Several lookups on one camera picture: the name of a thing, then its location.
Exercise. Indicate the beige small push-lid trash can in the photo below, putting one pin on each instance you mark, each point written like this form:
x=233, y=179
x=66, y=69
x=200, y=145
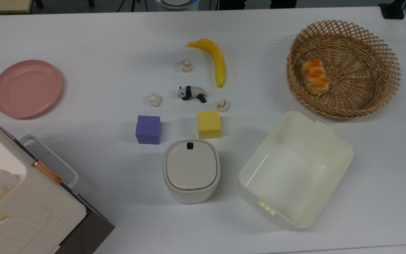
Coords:
x=190, y=169

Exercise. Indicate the cream open plastic bin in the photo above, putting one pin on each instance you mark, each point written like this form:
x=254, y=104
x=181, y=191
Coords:
x=294, y=176

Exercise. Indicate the yellow cube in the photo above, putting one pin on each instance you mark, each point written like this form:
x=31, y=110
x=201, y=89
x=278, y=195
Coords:
x=209, y=124

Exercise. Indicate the crumpled white paper ball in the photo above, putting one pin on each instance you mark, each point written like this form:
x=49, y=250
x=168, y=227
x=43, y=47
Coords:
x=186, y=65
x=154, y=100
x=222, y=105

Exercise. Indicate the panda figurine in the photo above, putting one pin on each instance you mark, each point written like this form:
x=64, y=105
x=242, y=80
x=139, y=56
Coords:
x=190, y=92

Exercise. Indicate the purple cube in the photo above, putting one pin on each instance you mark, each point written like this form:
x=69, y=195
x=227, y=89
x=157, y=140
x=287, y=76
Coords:
x=148, y=129

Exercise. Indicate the yellow banana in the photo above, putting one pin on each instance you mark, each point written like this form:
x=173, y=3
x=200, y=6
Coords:
x=215, y=58

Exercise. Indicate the bread roll with orange topping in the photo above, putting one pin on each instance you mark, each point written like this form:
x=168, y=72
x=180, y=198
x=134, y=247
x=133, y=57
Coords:
x=315, y=77

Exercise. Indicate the black tripod legs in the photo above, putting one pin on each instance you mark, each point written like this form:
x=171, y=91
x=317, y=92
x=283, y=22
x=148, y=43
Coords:
x=132, y=4

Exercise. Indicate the dark brown drawer cabinet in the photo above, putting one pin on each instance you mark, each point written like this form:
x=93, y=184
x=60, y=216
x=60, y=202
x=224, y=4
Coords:
x=90, y=233

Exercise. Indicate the copper latch strip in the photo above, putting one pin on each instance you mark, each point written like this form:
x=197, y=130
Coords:
x=48, y=172

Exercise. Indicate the woven wicker basket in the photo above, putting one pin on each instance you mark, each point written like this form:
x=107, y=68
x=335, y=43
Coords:
x=358, y=70

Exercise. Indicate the pink plate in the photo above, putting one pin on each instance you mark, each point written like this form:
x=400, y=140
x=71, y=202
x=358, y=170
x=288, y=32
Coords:
x=26, y=89

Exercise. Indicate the black table clamp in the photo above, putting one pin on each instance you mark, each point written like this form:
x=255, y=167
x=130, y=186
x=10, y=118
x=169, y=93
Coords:
x=393, y=10

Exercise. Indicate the beige wooden desk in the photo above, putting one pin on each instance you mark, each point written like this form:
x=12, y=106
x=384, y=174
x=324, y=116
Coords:
x=4, y=5

